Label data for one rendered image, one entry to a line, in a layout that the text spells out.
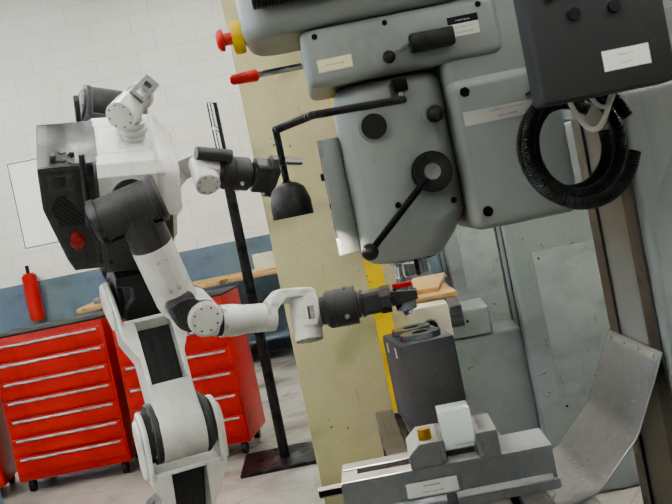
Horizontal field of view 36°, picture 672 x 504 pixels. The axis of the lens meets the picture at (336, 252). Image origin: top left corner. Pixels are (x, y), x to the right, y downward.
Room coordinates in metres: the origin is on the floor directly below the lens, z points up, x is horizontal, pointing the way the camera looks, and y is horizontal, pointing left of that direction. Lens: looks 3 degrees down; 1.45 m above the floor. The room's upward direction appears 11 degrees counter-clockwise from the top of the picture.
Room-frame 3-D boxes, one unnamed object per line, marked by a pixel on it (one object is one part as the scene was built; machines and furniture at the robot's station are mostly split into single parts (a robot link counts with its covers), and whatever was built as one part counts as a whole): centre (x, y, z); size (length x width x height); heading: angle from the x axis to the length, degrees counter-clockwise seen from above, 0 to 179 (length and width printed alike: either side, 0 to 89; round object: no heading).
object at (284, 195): (1.82, 0.06, 1.46); 0.07 x 0.07 x 0.06
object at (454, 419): (1.71, -0.14, 1.04); 0.06 x 0.05 x 0.06; 178
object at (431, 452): (1.71, -0.08, 1.01); 0.12 x 0.06 x 0.04; 178
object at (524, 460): (1.71, -0.11, 0.98); 0.35 x 0.15 x 0.11; 88
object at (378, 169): (1.88, -0.14, 1.47); 0.21 x 0.19 x 0.32; 1
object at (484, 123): (1.89, -0.33, 1.47); 0.24 x 0.19 x 0.26; 1
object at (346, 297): (2.36, -0.04, 1.19); 0.13 x 0.12 x 0.10; 176
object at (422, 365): (2.31, -0.14, 1.02); 0.22 x 0.12 x 0.20; 7
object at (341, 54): (1.89, -0.18, 1.68); 0.34 x 0.24 x 0.10; 91
